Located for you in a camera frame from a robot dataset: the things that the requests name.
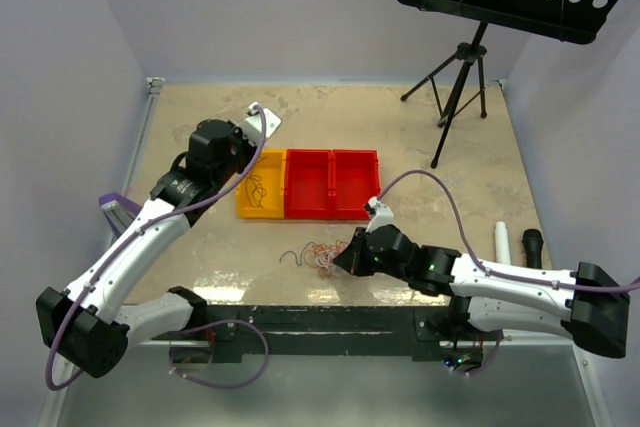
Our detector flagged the yellow plastic bin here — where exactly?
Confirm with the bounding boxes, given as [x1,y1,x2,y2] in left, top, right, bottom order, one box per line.
[235,149,287,220]

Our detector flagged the white thin cable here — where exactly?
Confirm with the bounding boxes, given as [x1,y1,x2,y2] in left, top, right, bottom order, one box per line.
[312,245,344,273]

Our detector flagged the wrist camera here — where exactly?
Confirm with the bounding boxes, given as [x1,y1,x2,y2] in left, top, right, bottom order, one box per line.
[364,196,394,233]
[239,102,282,143]

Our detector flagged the black thin cable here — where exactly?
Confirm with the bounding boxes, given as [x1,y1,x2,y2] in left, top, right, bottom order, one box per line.
[245,156,281,211]

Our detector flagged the black cylinder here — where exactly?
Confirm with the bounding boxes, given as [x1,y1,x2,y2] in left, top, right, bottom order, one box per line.
[522,229,544,270]

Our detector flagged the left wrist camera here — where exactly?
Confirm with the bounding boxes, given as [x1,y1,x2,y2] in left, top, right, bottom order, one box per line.
[239,102,282,143]

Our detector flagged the white cylinder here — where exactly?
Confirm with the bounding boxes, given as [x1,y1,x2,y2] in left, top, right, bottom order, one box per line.
[494,221,511,265]

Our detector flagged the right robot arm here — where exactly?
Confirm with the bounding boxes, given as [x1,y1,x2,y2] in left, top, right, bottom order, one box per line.
[333,225,630,359]

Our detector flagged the right red plastic bin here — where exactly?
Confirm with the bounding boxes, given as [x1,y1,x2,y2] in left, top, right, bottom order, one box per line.
[332,150,381,221]

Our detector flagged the purple box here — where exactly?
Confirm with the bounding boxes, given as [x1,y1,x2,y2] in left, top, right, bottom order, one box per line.
[98,192,142,238]

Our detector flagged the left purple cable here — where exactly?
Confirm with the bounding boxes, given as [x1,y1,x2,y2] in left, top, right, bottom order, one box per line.
[45,104,271,392]

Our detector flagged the middle red plastic bin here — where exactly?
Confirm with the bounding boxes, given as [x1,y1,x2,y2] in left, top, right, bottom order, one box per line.
[284,149,332,220]

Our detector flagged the red plastic bin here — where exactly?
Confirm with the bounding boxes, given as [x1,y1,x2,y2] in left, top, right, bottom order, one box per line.
[332,150,381,221]
[284,149,332,220]

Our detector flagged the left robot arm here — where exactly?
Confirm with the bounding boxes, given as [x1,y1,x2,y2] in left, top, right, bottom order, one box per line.
[36,109,278,391]

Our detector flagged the aluminium frame rail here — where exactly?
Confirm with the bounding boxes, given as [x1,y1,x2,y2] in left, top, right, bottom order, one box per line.
[37,77,166,426]

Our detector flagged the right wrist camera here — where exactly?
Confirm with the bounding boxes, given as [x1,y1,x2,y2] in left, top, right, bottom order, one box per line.
[364,196,394,233]

